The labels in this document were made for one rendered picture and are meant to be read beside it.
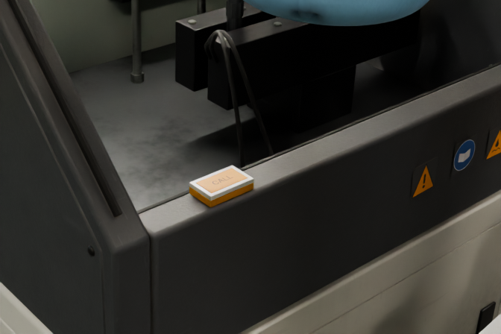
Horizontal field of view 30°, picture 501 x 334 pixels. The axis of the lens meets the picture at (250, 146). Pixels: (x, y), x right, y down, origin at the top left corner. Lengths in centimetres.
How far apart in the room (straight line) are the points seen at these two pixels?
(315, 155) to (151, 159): 28
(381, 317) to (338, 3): 84
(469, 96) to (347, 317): 28
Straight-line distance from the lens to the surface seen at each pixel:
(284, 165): 88
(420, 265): 112
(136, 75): 130
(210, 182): 82
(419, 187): 104
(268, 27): 111
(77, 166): 77
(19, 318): 99
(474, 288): 127
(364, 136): 94
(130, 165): 111
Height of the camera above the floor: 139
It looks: 29 degrees down
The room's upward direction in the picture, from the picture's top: 3 degrees clockwise
